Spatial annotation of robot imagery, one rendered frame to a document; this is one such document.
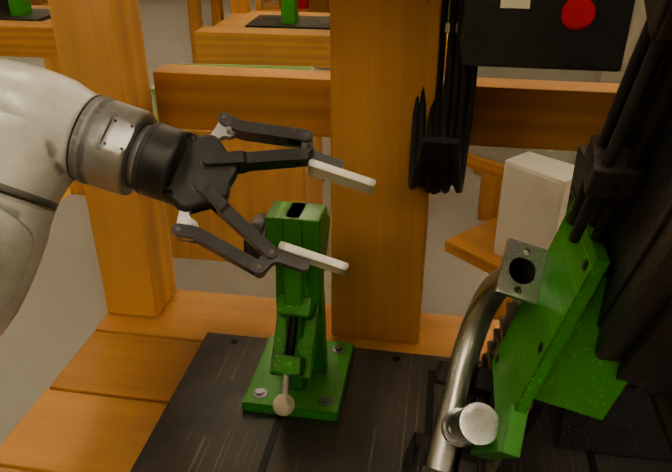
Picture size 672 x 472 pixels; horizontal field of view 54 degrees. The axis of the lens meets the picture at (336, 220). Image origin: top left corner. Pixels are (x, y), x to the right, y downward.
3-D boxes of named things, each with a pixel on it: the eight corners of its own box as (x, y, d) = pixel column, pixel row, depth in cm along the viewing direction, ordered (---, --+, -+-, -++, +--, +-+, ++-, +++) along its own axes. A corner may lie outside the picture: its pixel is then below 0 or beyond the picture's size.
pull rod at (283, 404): (292, 422, 82) (291, 386, 79) (270, 419, 82) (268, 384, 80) (301, 392, 87) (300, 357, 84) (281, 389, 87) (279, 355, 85)
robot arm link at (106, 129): (97, 78, 63) (155, 98, 63) (120, 118, 72) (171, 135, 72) (56, 162, 61) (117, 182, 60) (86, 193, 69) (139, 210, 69)
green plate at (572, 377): (581, 468, 61) (699, 289, 51) (495, 440, 61) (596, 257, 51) (563, 384, 71) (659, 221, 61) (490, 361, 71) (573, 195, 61)
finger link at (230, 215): (199, 171, 64) (188, 181, 64) (280, 250, 62) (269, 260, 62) (204, 184, 68) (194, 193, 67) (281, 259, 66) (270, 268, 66)
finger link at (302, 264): (261, 243, 64) (251, 272, 63) (311, 259, 64) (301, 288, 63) (262, 246, 65) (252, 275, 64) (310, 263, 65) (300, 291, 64)
